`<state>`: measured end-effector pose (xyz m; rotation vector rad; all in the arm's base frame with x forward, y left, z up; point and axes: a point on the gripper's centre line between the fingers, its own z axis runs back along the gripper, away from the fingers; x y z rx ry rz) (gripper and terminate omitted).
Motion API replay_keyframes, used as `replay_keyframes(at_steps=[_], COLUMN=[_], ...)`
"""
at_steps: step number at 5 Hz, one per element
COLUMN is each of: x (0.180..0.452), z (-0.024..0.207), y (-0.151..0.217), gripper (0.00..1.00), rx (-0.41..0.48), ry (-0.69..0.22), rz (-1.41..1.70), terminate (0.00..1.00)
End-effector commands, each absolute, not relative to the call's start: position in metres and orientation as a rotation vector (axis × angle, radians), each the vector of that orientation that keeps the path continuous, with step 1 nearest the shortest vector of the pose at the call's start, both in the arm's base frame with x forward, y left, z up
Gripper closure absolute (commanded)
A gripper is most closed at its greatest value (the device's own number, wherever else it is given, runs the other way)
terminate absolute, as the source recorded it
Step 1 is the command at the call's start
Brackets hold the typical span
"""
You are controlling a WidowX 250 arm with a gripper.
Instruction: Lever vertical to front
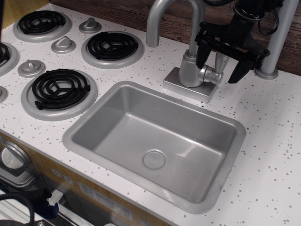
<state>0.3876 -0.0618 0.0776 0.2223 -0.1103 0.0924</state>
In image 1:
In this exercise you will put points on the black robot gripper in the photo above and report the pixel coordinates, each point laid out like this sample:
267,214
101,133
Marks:
235,41

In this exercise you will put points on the silver faucet lever handle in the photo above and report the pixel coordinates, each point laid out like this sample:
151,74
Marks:
214,75

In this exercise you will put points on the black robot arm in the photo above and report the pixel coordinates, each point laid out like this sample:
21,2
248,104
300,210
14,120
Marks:
256,9

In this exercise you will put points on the silver toy faucet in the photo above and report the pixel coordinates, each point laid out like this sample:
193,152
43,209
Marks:
188,80

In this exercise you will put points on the grey support pole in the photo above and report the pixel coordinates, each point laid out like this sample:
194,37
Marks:
268,70

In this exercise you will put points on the grey toy sink basin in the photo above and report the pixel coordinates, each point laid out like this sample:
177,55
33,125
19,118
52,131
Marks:
178,151

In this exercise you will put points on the back right stove burner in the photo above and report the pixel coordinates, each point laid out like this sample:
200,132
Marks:
112,50

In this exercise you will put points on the silver stove knob back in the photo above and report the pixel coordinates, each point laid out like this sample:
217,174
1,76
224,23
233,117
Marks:
90,26

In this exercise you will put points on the silver stove knob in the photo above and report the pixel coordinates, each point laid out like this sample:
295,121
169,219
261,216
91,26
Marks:
31,68
63,46
90,26

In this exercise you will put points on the silver stove knob middle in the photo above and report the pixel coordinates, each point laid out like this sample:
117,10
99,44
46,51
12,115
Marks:
63,46

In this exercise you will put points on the front right stove burner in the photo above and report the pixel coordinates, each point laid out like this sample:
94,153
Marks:
59,95

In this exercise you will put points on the back left stove burner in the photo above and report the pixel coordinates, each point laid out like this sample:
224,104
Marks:
42,26

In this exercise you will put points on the silver stove knob front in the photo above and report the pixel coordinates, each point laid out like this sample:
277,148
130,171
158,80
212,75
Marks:
31,68

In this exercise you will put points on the silver oven dial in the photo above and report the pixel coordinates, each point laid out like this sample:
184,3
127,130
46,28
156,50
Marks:
14,159

